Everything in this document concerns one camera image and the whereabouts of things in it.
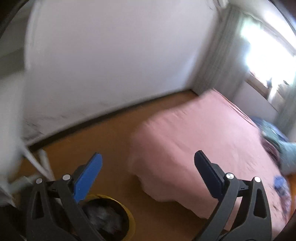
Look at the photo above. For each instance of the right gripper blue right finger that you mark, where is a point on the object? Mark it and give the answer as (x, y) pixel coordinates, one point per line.
(211, 173)

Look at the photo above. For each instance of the window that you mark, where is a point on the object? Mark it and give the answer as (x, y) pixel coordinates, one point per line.
(270, 61)

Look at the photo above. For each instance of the grey curtain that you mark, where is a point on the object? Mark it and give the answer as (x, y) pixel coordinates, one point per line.
(224, 68)

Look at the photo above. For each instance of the blue green bedding pile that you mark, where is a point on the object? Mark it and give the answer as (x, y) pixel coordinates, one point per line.
(277, 145)

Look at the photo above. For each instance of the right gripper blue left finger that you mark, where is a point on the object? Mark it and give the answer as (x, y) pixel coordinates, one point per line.
(84, 177)

